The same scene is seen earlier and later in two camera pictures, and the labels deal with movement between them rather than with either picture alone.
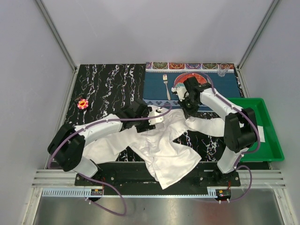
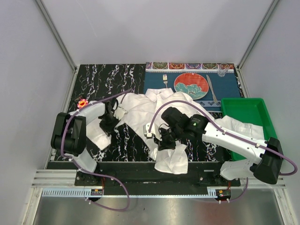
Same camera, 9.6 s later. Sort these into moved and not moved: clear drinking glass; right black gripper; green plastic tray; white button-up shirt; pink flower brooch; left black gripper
Moved: right black gripper; white button-up shirt; left black gripper
Not moved: green plastic tray; clear drinking glass; pink flower brooch
